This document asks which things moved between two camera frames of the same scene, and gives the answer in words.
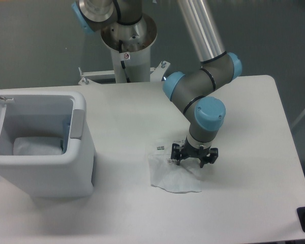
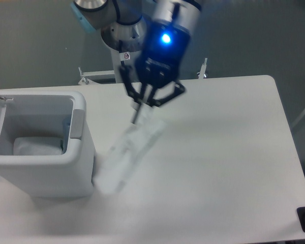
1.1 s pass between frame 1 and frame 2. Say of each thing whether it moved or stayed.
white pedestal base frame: stayed
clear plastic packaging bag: moved
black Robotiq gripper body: moved
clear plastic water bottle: stayed
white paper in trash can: stayed
